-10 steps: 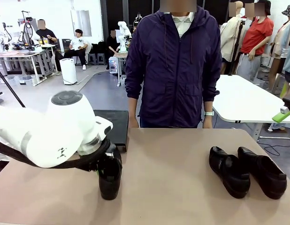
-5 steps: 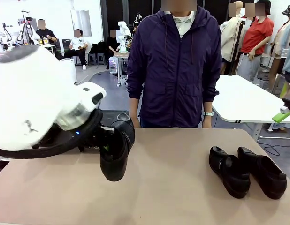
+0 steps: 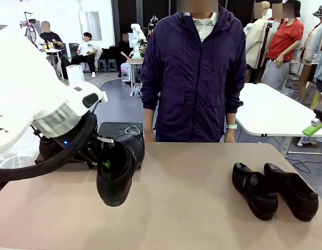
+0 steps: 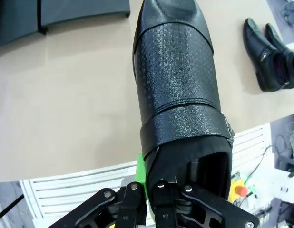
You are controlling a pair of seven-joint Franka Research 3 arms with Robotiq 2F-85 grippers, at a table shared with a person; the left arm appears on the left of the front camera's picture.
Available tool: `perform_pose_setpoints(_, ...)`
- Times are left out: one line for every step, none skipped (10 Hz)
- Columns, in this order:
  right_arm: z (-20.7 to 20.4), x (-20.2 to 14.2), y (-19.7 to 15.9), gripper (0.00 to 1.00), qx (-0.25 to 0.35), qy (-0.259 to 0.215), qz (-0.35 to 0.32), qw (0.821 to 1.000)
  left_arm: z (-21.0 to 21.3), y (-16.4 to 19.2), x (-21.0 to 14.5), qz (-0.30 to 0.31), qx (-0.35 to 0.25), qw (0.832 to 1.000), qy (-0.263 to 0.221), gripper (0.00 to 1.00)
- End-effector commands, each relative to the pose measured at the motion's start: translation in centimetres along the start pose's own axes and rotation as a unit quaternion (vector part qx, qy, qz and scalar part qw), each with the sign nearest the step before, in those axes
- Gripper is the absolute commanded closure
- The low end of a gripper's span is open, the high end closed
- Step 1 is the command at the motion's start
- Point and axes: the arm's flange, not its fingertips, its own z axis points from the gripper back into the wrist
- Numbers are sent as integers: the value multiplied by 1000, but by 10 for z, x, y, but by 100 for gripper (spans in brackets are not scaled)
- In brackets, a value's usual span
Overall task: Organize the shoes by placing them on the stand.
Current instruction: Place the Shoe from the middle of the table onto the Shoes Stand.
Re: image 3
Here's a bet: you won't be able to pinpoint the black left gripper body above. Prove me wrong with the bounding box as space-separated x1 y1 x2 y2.
50 122 101 168

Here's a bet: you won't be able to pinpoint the black leather shoe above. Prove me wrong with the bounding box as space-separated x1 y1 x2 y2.
232 162 279 221
95 125 146 208
39 137 56 158
263 162 320 222

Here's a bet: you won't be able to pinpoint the person's right forearm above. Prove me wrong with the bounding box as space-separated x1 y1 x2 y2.
144 108 155 130

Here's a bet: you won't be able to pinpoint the black stand pole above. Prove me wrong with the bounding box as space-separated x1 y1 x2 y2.
253 22 271 84

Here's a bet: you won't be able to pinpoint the person's right hand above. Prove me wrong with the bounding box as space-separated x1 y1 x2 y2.
144 129 157 143

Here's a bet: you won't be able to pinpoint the person's left hand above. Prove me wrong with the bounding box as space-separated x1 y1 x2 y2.
224 129 236 143

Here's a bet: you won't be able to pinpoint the white side table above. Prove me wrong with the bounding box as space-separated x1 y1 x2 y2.
235 82 322 157

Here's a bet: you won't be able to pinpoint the computer case with lights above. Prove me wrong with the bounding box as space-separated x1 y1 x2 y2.
120 63 132 83

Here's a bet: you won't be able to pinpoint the white plastic sheet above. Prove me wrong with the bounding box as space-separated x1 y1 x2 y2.
0 151 38 170

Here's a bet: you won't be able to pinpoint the mannequin with bucket hat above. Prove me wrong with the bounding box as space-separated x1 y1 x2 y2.
300 5 322 91

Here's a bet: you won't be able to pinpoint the white air purifier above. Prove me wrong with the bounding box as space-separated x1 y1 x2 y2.
66 64 85 84

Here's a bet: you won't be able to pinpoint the mannequin in red shirt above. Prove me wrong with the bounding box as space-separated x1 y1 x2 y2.
265 0 305 92

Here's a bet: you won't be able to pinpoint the small wooden work table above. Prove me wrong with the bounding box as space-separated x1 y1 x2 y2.
126 57 144 97

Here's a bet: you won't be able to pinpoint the black bag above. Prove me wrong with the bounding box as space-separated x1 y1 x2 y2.
101 45 118 61

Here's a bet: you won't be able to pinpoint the seated person black clothes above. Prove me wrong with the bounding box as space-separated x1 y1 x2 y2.
116 32 134 78

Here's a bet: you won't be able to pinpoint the seated person white t-shirt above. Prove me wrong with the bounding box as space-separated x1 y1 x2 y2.
70 32 99 79

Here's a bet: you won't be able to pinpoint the mannequin in beige jacket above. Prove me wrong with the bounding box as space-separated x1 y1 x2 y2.
243 1 271 70

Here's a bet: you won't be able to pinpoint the person in purple jacket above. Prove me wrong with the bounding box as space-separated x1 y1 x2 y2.
140 0 247 143

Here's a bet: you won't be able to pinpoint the seated person black t-shirt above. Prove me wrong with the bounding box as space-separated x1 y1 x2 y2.
39 21 65 79

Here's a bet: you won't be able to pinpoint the black hanging device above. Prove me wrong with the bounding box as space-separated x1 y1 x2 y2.
147 14 159 33

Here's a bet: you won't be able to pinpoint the black floor cable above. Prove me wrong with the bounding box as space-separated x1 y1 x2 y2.
292 159 312 174

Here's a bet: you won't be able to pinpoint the white wall panel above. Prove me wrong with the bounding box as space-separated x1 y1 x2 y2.
78 10 102 41

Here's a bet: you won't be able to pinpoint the background robot with black cables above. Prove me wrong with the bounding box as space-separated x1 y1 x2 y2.
22 11 46 50

